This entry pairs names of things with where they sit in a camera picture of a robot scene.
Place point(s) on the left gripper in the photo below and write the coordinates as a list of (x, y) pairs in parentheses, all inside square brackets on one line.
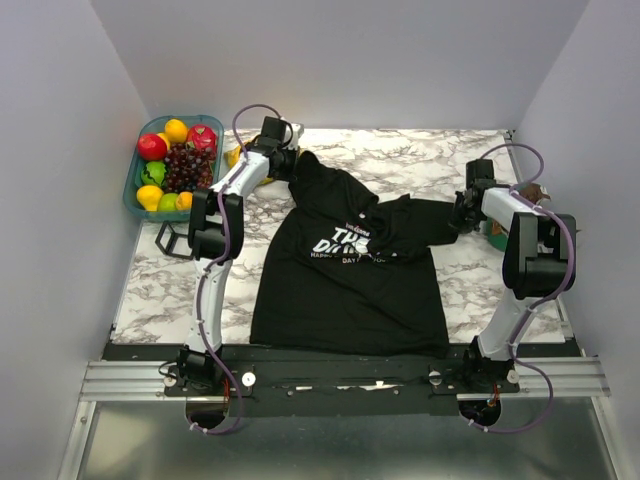
[(290, 173)]

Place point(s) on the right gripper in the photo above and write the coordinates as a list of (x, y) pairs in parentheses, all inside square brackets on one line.
[(457, 223)]

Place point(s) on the black printed t-shirt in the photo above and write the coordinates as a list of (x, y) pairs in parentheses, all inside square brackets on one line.
[(348, 273)]

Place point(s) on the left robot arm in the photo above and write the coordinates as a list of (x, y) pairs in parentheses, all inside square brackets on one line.
[(216, 237)]

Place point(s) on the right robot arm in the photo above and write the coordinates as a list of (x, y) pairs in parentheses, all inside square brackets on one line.
[(539, 264)]

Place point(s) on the black brooch stand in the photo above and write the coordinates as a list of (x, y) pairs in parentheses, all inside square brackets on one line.
[(169, 239)]

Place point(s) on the yellow chips bag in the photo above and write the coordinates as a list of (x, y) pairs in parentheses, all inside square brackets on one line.
[(233, 157)]

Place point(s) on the red dragon fruit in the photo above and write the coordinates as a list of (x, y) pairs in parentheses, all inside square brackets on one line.
[(202, 137)]

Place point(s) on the purple grapes bunch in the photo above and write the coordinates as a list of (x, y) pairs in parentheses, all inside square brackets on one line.
[(188, 168)]

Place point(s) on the orange fruit bottom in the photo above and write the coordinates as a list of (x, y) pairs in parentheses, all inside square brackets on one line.
[(184, 201)]

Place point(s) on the orange fruit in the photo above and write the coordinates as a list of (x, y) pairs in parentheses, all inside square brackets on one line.
[(176, 131), (184, 201)]

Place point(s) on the orange fruit top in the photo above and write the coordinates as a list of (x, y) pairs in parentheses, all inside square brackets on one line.
[(176, 131)]

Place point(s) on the green lime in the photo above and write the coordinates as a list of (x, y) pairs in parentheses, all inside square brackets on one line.
[(167, 202)]

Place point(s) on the green watermelon toy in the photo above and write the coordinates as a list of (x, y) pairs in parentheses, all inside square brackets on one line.
[(154, 173)]

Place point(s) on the red apple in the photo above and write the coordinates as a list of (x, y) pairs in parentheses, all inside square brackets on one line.
[(151, 147)]

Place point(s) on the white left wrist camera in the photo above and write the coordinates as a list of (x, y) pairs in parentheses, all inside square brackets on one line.
[(296, 131)]

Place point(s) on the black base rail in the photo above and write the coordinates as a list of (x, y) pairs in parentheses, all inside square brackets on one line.
[(268, 382)]

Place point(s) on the aluminium frame rail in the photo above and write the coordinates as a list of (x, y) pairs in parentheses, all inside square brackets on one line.
[(141, 381)]

